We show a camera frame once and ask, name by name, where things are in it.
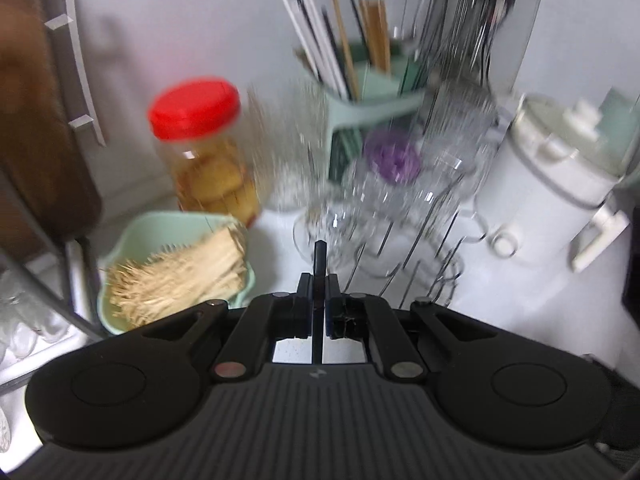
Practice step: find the red-lid plastic jar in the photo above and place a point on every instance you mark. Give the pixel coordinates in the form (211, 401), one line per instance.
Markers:
(200, 110)

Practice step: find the white electric cooker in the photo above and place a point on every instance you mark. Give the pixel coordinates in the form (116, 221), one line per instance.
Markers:
(540, 195)

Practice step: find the wooden cutting board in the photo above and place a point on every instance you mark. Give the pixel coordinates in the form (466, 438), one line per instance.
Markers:
(35, 135)

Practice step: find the black chopstick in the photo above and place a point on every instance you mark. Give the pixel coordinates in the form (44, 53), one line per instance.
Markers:
(319, 260)

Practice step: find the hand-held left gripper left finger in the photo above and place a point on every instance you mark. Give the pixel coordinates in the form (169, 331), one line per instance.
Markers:
(302, 305)

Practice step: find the green utensil holder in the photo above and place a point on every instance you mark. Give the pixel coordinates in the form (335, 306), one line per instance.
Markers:
(350, 115)

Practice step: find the purple round plastic piece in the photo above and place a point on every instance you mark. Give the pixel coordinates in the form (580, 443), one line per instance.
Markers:
(392, 157)

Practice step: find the clear drinking glass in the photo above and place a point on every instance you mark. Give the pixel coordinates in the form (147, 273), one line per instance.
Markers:
(42, 325)

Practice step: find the green plastic basket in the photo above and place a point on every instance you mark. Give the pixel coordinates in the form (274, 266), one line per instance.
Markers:
(135, 230)

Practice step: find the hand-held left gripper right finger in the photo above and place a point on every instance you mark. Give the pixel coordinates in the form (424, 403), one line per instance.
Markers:
(334, 310)

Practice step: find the set of textured glass mugs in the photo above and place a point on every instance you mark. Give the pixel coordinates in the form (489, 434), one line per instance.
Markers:
(290, 160)

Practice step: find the bundle of dried beige strands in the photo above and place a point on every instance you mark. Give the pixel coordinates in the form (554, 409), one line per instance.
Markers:
(185, 275)

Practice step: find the bunch of assorted chopsticks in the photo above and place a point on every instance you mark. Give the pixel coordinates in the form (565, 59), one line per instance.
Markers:
(375, 35)

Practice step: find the row of hanging steel utensils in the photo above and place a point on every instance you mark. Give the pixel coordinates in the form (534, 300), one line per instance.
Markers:
(465, 10)

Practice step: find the pale green kettle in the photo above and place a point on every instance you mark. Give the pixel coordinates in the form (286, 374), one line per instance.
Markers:
(631, 160)

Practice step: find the dark metal dish rack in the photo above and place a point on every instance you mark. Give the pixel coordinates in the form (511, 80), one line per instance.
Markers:
(82, 280)

